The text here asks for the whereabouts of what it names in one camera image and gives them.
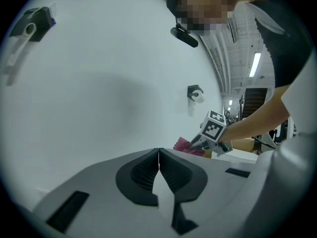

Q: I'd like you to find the person's head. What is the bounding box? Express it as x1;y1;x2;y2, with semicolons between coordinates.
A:
166;0;267;32

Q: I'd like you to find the tall cardboard box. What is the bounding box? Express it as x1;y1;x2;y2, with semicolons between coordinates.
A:
231;137;256;154

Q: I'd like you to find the pink cloth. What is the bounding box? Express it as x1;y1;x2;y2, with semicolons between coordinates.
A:
173;136;207;157

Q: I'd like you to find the black head-worn camera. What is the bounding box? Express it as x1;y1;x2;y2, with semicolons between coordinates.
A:
170;23;200;48

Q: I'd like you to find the person's black and white shirt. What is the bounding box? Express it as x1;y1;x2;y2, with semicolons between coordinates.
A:
232;0;317;139

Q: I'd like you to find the dark staircase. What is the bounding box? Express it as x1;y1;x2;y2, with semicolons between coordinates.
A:
241;88;269;120

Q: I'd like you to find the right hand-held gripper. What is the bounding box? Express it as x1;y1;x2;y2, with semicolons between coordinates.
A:
189;110;234;157

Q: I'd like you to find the ceiling light tube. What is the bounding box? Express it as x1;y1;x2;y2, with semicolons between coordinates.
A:
249;52;262;78

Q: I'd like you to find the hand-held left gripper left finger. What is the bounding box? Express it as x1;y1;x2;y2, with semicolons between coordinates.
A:
32;147;174;238

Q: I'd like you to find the black toilet paper holder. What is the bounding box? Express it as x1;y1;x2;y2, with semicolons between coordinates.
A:
187;84;205;101

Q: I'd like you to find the black paper holder with flap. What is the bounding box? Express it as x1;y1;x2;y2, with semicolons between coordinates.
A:
9;5;56;43

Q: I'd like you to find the nearly empty paper roll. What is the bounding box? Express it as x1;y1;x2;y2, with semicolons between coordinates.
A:
6;22;38;68

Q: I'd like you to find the full toilet paper roll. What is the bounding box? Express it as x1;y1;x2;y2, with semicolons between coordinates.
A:
192;92;206;104

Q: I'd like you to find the person's right forearm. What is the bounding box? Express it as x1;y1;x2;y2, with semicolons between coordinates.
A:
219;85;292;144

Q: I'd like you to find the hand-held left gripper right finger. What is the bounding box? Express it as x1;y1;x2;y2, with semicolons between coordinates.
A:
158;147;259;238

